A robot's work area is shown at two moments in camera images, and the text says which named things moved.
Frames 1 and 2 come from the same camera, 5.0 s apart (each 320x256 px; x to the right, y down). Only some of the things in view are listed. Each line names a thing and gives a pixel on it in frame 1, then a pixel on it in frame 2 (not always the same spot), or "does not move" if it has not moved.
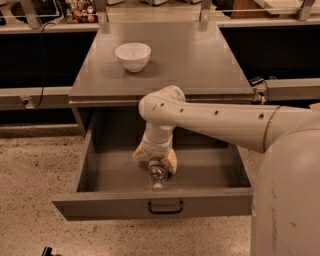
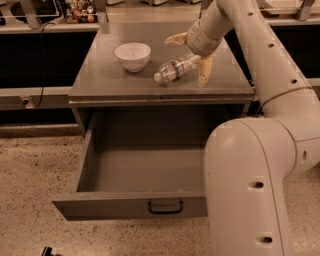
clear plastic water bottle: (157, 172) → (173, 68)
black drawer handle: (165, 213) does not move
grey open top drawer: (211, 178) does not move
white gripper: (155, 148) → (201, 41)
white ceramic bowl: (134, 56) does not move
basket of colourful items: (82, 12) does not move
